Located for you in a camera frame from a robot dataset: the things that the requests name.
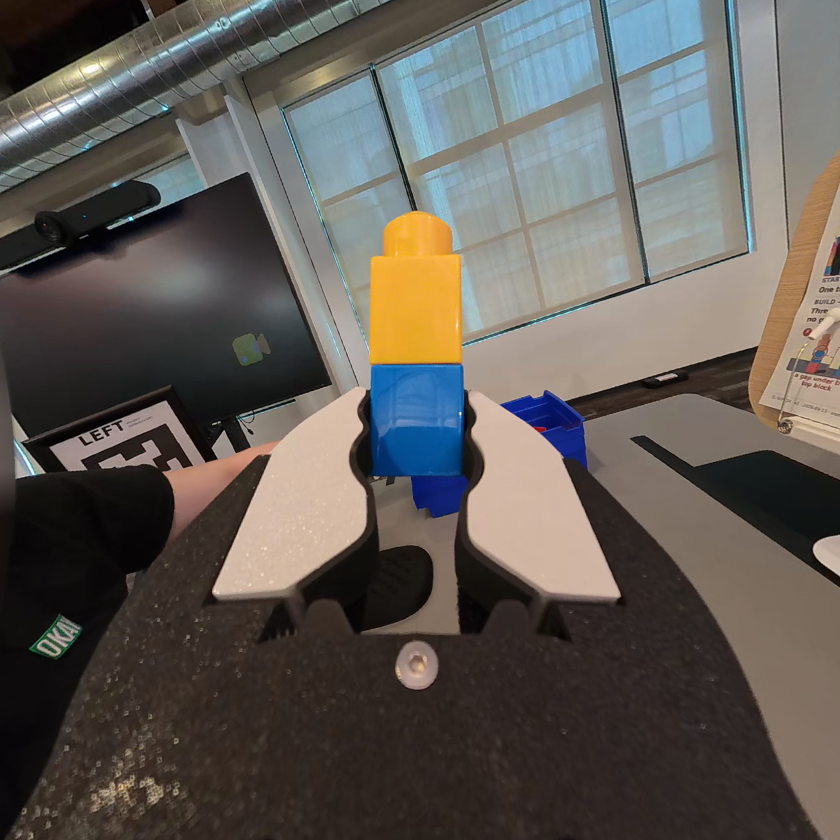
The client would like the black video bar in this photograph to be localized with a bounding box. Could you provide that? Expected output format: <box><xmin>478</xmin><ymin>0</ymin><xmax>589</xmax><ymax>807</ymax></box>
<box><xmin>0</xmin><ymin>180</ymin><xmax>162</xmax><ymax>271</ymax></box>

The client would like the silver ventilation duct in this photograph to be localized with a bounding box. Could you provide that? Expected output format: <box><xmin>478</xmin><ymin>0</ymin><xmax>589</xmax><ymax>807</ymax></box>
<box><xmin>0</xmin><ymin>0</ymin><xmax>547</xmax><ymax>196</ymax></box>

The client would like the person's left forearm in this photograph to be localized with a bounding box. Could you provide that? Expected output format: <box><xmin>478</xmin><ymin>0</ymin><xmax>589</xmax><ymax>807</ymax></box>
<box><xmin>164</xmin><ymin>441</ymin><xmax>281</xmax><ymax>540</ymax></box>

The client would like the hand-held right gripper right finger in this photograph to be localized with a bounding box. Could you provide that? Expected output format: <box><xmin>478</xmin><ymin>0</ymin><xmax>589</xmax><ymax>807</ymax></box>
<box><xmin>456</xmin><ymin>389</ymin><xmax>622</xmax><ymax>621</ymax></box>

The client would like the blue plastic bin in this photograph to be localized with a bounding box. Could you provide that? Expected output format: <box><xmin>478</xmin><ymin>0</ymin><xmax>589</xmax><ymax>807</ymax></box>
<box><xmin>410</xmin><ymin>390</ymin><xmax>587</xmax><ymax>519</ymax></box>

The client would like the large black screen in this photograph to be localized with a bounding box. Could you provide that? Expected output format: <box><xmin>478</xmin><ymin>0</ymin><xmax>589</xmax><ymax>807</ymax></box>
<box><xmin>0</xmin><ymin>172</ymin><xmax>333</xmax><ymax>435</ymax></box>

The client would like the black white pattern sign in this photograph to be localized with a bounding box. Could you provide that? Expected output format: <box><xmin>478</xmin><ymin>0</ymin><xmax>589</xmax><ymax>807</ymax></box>
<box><xmin>23</xmin><ymin>385</ymin><xmax>218</xmax><ymax>475</ymax></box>

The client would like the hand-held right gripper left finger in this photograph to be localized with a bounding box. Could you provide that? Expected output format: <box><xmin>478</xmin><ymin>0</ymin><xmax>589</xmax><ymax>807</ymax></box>
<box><xmin>212</xmin><ymin>386</ymin><xmax>382</xmax><ymax>619</ymax></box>

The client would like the black rolling stand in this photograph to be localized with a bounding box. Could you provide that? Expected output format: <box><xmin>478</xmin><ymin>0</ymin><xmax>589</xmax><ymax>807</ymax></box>
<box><xmin>205</xmin><ymin>415</ymin><xmax>258</xmax><ymax>455</ymax></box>

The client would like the orange mega block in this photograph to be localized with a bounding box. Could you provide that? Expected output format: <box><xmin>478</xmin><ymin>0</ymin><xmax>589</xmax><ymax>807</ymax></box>
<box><xmin>369</xmin><ymin>211</ymin><xmax>463</xmax><ymax>366</ymax></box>

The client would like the printed instruction sheet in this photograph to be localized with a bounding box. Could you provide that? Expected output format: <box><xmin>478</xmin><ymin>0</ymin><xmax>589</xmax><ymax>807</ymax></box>
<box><xmin>759</xmin><ymin>210</ymin><xmax>840</xmax><ymax>416</ymax></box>

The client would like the black oval pad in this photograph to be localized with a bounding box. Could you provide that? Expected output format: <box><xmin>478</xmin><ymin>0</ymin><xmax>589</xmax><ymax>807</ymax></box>
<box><xmin>361</xmin><ymin>546</ymin><xmax>434</xmax><ymax>634</ymax></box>

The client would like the white framed window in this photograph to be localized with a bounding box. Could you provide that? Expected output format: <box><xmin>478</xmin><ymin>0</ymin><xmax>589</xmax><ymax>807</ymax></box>
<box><xmin>281</xmin><ymin>0</ymin><xmax>753</xmax><ymax>347</ymax></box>

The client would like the wooden display board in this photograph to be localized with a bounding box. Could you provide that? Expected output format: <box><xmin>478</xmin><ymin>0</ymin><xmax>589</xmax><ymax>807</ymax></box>
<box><xmin>748</xmin><ymin>154</ymin><xmax>840</xmax><ymax>435</ymax></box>

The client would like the blue mega block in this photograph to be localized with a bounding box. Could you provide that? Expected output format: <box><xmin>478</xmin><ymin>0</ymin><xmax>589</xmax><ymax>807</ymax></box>
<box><xmin>369</xmin><ymin>362</ymin><xmax>467</xmax><ymax>477</ymax></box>

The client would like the person's black shirt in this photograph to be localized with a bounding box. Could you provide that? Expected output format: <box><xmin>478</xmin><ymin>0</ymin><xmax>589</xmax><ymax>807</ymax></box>
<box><xmin>0</xmin><ymin>465</ymin><xmax>175</xmax><ymax>815</ymax></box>

